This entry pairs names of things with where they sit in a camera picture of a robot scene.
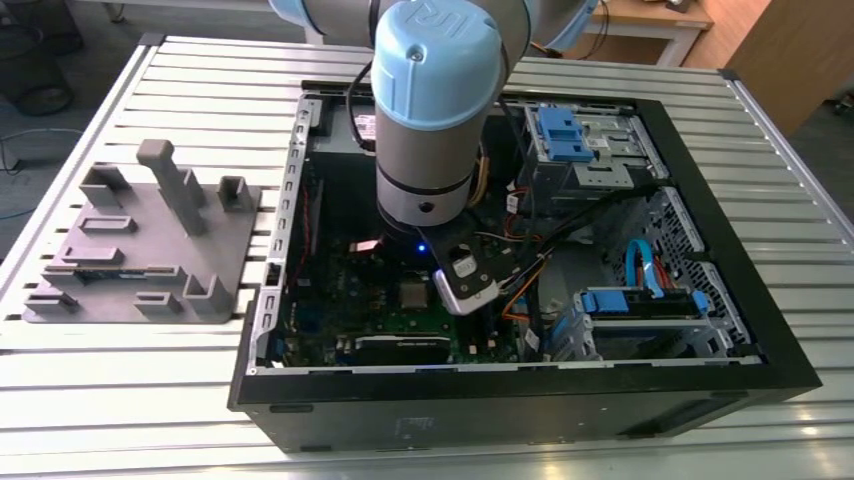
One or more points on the grey parts rack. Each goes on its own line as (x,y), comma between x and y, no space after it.
(153,250)

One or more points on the silver hard disk cage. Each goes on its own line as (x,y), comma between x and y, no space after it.
(573,345)

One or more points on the green RAM stick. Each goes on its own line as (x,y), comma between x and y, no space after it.
(106,274)

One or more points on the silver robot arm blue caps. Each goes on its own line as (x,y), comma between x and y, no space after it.
(427,150)

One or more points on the grey power supply unit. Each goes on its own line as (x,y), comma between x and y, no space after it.
(340,175)

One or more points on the black RAM stick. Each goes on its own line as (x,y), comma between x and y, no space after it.
(489,332)

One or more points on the green motherboard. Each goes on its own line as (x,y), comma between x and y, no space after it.
(360,310)

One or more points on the black graphics card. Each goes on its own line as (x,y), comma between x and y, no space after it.
(400,350)

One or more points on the wooden desk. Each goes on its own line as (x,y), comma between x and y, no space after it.
(640,17)

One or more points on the silver CPU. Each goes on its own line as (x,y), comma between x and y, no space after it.
(413,295)

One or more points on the CPU socket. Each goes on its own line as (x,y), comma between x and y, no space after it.
(412,311)

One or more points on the wooden cabinet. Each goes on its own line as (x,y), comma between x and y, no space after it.
(794,60)

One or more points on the silver optical drive cage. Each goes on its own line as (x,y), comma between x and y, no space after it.
(600,180)

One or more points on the black PC case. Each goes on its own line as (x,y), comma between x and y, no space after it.
(467,425)

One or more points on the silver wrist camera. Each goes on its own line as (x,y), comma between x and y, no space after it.
(467,295)

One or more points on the blue disk carrier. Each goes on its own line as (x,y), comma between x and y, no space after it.
(603,302)

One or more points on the blue plastic drive bracket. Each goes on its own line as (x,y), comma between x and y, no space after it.
(560,135)

